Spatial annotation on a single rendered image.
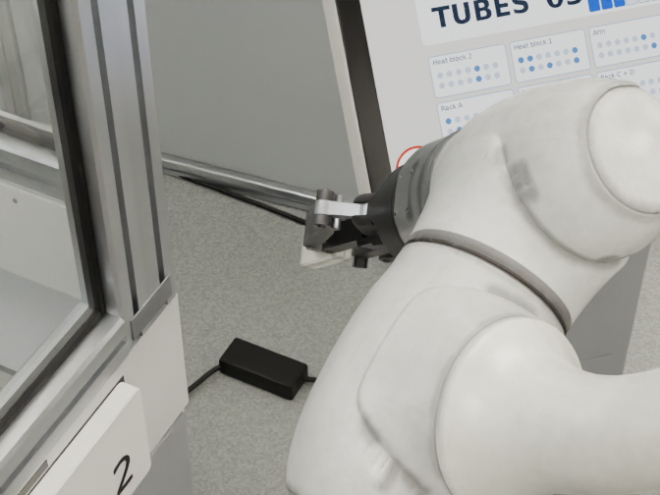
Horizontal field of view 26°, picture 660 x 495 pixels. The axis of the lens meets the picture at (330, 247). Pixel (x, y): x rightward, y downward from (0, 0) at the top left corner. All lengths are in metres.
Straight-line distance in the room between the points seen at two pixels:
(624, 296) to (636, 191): 0.84
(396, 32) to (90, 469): 0.44
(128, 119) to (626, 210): 0.45
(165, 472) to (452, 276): 0.65
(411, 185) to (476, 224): 0.13
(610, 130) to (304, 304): 1.81
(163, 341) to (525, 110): 0.55
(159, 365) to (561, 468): 0.63
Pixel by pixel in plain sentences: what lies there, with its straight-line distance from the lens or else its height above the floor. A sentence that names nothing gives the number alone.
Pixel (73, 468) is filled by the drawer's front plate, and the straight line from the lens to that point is 1.14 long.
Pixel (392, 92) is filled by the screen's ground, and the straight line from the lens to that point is 1.23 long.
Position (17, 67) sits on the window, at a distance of 0.95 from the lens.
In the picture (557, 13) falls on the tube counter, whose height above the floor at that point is 1.10.
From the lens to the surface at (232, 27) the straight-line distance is 2.51.
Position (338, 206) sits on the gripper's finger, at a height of 1.17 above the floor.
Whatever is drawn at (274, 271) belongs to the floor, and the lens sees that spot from 2.58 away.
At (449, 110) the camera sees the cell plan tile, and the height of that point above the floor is 1.05.
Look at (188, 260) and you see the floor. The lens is 2.61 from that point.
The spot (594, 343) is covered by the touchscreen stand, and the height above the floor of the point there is 0.65.
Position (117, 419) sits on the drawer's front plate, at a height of 0.92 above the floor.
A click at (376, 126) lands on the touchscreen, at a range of 1.23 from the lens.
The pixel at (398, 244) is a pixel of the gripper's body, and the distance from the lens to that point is 0.92.
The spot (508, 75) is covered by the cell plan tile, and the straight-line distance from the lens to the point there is 1.26.
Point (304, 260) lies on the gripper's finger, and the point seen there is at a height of 1.04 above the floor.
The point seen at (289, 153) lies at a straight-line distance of 2.64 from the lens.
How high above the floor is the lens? 1.82
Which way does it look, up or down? 44 degrees down
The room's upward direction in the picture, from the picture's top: straight up
